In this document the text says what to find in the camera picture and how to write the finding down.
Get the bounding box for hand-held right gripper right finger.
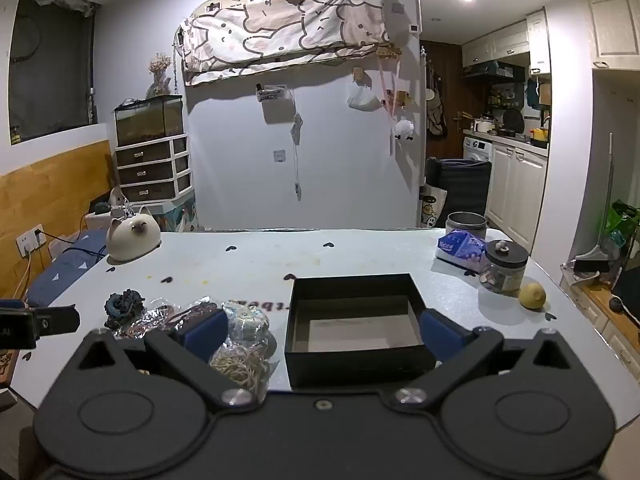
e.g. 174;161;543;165
394;310;581;407

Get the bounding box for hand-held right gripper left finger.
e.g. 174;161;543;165
65;307;256;408

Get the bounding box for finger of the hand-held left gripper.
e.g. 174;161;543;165
33;305;81;336

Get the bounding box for dark blue crocheted scrunchie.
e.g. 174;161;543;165
104;288;147;331

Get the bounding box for black cardboard box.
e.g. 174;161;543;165
284;273;442;389

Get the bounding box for blue patterned cushion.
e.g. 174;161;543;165
26;230;109;307

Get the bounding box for blue tissue pack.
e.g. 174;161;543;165
435;229;489;274

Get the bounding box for glass jar with black lid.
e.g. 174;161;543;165
479;239;530;296

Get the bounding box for yellow lemon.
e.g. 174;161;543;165
518;282;547;311

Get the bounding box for white ceramic cat figure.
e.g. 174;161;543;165
106;205;162;263

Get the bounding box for round metal tin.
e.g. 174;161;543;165
446;211;488;242

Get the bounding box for printed storage box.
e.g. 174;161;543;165
150;199;199;234

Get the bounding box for white printed tote bag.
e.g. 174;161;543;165
421;184;449;229

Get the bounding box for black folding cart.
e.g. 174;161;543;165
434;158;492;217

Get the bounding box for white lower kitchen cabinets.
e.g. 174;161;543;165
486;140;549;257

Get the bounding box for white kitchen cabinets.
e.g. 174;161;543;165
486;140;549;257
461;7;552;75

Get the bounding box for white drawer unit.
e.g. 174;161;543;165
114;134;194;204

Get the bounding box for white washing machine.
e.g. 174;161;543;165
463;135;494;164

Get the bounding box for white mop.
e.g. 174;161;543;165
574;132;617;262

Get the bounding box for green plastic bag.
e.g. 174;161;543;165
602;199;640;243

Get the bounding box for glass fish tank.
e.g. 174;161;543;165
114;95;184;149

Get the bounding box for black frying pan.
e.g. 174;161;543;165
502;108;526;137

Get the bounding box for hanging apron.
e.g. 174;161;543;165
425;62;449;139

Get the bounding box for white hanging bag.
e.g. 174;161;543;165
347;81;382;111

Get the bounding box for dark window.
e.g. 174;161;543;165
9;0;97;144

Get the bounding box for black range hood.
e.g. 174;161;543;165
462;59;527;82

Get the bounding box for dried flower bunch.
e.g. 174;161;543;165
148;52;174;97

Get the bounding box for white upper kitchen cabinets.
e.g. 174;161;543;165
461;7;552;75

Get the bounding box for printed blanket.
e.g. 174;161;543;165
173;0;389;87

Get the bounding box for white tall cabinet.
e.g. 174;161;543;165
581;0;640;72

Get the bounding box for crinkled clear bag of hair ties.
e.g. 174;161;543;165
114;296;227;343

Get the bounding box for clear bag of beige hair ties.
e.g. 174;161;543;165
207;340;273;403

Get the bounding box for white cable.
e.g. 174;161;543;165
14;250;37;302

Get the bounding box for black cable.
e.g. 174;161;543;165
44;231;109;263

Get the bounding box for white wall socket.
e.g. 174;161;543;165
16;223;46;257

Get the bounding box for hanging wall cord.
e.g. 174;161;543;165
291;110;304;202

